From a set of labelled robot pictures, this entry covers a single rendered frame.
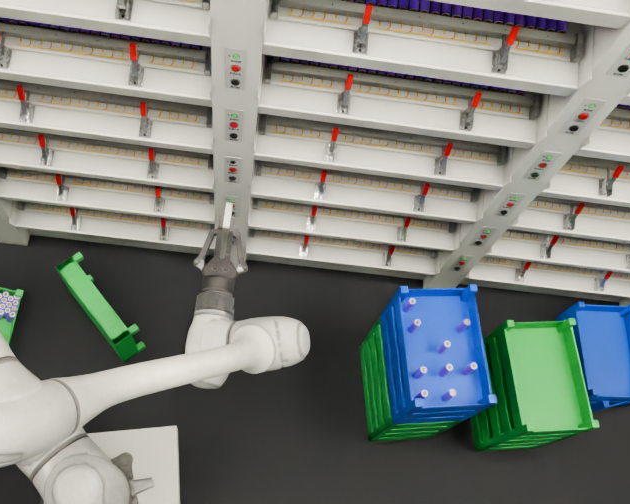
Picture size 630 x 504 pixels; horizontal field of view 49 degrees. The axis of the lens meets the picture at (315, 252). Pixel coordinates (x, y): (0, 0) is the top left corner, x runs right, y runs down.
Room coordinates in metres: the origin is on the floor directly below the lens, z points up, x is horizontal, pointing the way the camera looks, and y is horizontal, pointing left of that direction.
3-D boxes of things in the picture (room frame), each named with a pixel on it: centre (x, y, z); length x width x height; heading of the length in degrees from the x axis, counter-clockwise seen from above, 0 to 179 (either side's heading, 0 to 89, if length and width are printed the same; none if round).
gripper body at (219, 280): (0.56, 0.20, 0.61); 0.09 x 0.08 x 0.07; 12
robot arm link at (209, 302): (0.48, 0.18, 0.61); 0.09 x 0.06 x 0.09; 102
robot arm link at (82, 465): (0.04, 0.34, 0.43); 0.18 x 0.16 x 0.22; 60
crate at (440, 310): (0.59, -0.37, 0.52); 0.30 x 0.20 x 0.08; 20
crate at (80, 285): (0.54, 0.56, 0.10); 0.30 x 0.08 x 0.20; 56
